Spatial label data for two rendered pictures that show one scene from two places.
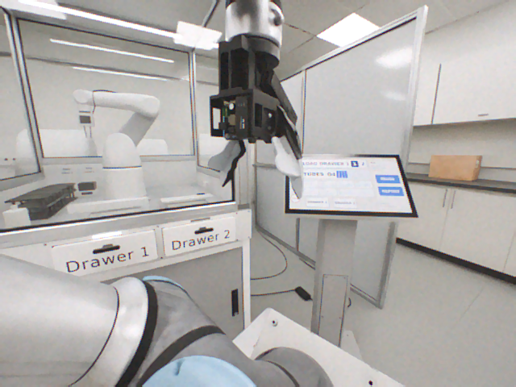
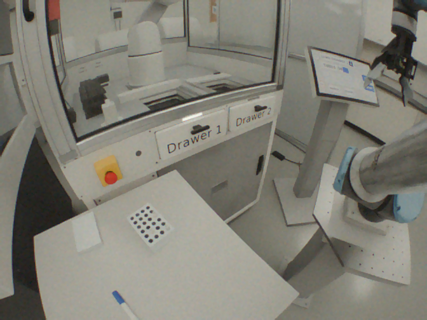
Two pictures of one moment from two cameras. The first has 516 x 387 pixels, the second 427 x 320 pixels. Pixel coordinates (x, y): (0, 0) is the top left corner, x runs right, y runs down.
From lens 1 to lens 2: 0.52 m
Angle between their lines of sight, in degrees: 28
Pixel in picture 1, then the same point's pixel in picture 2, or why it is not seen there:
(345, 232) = (340, 111)
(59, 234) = (159, 120)
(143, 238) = (218, 117)
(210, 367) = not seen: hidden behind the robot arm
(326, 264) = (325, 133)
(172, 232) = (238, 110)
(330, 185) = (340, 77)
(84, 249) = (179, 131)
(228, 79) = (402, 44)
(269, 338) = not seen: hidden behind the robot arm
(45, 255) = (150, 140)
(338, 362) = not seen: hidden behind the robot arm
